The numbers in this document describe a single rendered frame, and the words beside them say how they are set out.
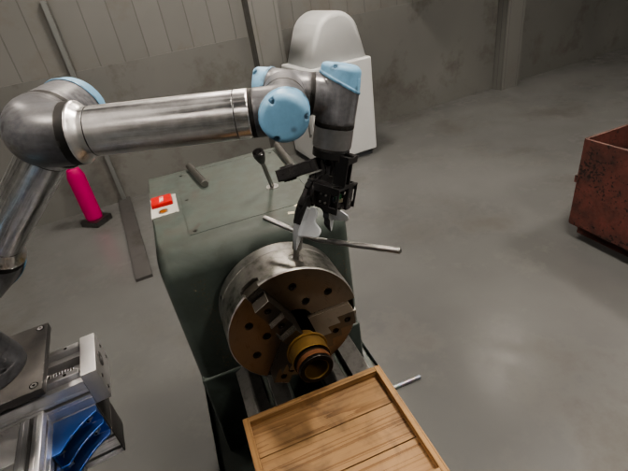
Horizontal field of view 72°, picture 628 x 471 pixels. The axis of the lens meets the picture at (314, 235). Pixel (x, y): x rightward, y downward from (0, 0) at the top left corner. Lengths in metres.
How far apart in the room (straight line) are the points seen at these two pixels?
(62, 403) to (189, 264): 0.40
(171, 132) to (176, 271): 0.46
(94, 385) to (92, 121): 0.60
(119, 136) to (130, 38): 4.00
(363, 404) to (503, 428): 1.16
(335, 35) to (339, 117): 3.61
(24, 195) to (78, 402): 0.46
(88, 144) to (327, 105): 0.39
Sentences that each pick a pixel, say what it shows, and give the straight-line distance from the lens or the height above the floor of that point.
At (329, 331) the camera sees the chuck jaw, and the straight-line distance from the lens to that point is 0.97.
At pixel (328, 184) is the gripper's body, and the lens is 0.83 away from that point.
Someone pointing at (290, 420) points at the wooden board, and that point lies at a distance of 1.11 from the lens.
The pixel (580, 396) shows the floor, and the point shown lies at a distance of 2.38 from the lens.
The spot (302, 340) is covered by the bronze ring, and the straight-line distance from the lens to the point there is 0.93.
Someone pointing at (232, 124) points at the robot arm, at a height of 1.60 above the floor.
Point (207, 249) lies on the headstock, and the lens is 1.07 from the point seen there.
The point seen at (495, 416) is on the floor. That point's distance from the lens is 2.21.
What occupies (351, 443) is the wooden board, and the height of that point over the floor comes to 0.88.
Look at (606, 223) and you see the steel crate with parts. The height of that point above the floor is 0.22.
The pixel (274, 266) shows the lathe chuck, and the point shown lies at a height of 1.24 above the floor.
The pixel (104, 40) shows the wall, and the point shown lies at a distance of 4.68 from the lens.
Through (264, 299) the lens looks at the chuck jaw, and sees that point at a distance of 0.92.
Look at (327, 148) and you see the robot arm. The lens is 0.81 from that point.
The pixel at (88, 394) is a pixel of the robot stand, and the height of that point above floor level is 1.06.
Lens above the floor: 1.77
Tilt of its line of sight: 31 degrees down
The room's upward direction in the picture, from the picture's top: 9 degrees counter-clockwise
